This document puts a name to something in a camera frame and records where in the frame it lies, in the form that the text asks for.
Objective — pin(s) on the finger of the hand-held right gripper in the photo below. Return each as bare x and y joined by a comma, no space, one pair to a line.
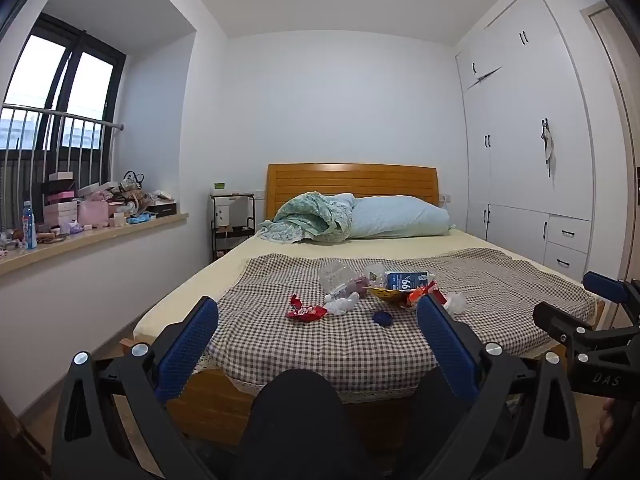
607,287
555,319

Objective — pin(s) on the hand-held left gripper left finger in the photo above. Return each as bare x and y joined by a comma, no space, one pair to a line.
187,345

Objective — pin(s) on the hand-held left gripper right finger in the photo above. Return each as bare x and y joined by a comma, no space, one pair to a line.
447,350

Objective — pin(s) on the red snack wrapper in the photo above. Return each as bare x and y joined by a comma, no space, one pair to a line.
305,311

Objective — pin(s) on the clear plastic container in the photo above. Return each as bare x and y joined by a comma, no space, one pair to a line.
336,275

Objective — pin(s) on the person's right hand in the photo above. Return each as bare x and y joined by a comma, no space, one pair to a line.
607,420

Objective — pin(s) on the white crumpled plastic bag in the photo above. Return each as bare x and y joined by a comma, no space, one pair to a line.
455,302

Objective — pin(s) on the orange snack wrapper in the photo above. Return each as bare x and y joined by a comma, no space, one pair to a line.
417,294

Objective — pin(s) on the blue bottle cap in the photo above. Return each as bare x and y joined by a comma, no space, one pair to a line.
382,319

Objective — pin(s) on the blue wet wipes pack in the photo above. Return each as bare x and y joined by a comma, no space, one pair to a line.
407,281

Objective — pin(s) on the yellow snack packet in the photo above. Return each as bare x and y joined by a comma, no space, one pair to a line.
385,294

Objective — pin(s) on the clear printed plastic wrapper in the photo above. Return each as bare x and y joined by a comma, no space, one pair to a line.
375,273

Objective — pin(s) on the purple crumpled wrapper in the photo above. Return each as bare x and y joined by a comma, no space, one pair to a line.
357,286

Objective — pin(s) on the white crumpled tissue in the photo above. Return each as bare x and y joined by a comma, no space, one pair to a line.
342,304

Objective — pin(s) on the black metal bedside rack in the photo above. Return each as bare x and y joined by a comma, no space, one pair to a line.
235,240

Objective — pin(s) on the brown checkered blanket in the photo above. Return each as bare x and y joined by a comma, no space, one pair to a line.
325,345

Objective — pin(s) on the person's black trousers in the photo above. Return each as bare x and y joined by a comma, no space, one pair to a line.
295,420

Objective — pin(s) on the white box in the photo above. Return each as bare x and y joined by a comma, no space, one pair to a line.
222,215

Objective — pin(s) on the wooden window sill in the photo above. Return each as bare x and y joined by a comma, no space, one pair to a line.
100,237

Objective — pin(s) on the light blue pillow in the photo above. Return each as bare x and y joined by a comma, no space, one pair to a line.
400,217

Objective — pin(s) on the hanging grey cloth item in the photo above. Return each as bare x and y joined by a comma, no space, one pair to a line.
548,147

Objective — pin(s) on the white room door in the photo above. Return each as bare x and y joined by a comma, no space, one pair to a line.
612,135

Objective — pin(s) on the pile of boxes and bags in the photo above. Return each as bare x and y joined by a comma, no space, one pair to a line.
95,210

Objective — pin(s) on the green floral quilt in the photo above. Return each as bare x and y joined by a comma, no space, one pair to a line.
310,217

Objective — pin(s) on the wooden bed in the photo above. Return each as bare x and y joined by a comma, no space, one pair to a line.
350,180

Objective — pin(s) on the white built-in wardrobe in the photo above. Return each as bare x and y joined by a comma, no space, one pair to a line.
520,110

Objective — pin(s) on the blue plastic bottle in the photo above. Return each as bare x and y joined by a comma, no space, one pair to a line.
29,225

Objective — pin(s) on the metal window railing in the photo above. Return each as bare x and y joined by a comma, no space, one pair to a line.
65,120

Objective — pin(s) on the dark framed window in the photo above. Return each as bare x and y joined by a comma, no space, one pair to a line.
90,85

